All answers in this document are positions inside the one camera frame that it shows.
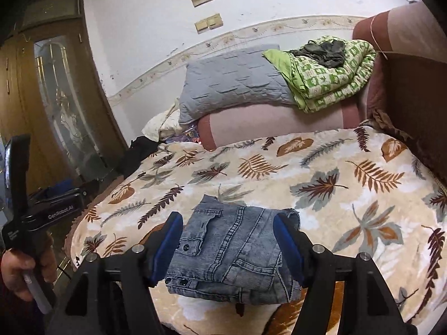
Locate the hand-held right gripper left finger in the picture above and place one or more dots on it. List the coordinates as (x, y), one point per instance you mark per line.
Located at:
(167, 247)

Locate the purple printed cloth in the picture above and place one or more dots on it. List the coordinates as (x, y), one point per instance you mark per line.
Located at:
(192, 134)

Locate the dark green garment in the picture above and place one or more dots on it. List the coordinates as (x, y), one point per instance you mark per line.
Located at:
(328, 54)

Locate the wooden door with glass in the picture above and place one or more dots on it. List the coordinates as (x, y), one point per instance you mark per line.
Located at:
(24, 76)

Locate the person's left forearm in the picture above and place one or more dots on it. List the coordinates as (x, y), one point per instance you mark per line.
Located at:
(14, 317)

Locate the pink and brown sofa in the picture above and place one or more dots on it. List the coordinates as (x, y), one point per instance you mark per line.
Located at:
(272, 122)

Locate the blue denim pants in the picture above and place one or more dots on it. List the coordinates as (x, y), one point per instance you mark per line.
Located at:
(230, 251)

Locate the green patterned quilt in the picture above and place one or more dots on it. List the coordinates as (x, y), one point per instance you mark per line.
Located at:
(324, 83)

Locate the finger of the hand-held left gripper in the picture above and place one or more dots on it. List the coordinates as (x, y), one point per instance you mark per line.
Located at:
(90, 188)
(59, 188)

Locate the black cloth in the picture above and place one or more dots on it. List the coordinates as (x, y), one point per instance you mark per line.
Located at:
(136, 153)

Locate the brown ruffled cloth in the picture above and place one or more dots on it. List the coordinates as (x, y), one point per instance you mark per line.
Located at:
(379, 120)

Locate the beige light switch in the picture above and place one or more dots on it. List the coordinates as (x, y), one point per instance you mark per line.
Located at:
(215, 20)
(202, 27)

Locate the cream pillow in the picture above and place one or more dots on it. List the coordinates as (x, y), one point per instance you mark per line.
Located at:
(157, 127)

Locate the leaf print blanket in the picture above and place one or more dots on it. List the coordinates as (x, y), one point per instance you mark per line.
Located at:
(314, 164)

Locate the person's left hand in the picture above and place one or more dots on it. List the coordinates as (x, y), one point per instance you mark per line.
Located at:
(14, 272)

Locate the grey quilted pillow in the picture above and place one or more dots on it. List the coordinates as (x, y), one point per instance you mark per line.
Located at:
(230, 80)

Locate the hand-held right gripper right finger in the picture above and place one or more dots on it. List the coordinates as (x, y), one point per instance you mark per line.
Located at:
(290, 247)

